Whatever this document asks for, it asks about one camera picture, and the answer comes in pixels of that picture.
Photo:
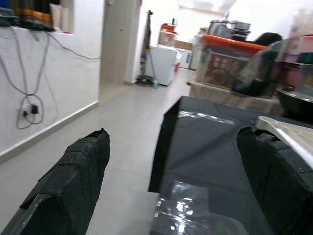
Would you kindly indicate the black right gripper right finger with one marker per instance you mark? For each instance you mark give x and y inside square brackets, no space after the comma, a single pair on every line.
[278,181]

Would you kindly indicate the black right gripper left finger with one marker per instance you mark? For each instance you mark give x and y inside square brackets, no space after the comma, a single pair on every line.
[78,176]

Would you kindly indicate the white plastic table top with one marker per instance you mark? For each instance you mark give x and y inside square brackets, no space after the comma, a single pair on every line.
[293,137]

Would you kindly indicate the black tablecloth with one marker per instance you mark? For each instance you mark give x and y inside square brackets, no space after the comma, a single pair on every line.
[207,151]

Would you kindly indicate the crumpled clear tape piece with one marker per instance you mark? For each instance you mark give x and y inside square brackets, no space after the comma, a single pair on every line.
[207,117]

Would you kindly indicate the shiny black plastic bag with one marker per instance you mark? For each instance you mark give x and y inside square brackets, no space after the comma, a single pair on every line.
[252,88]

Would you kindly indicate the patterned cloth covered bench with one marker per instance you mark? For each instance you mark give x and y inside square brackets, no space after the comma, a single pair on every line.
[220,98]

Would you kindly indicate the clear plastic food container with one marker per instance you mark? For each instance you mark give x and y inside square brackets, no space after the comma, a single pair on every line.
[308,78]

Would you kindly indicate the green round pot lid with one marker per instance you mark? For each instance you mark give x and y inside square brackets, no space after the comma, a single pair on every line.
[306,57]

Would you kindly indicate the brown printed carton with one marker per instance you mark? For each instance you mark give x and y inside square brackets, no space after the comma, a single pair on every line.
[220,68]

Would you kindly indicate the pink purple container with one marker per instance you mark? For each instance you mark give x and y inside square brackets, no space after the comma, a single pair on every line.
[305,44]

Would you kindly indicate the white chest freezer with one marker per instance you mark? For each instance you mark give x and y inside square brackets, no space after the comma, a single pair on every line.
[162,63]

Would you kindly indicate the clear bin with orange lid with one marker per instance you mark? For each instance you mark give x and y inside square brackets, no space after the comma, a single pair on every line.
[232,41]

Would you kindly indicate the black wifi router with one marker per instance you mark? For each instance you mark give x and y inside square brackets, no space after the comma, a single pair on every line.
[36,26]

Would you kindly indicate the white wrapped bundle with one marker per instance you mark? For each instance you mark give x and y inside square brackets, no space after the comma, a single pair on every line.
[56,17]
[65,19]

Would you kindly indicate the black set-top box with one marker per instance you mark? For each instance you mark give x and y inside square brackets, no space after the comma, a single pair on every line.
[8,17]

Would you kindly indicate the black wall power plug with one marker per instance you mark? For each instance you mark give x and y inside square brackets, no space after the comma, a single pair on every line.
[34,109]

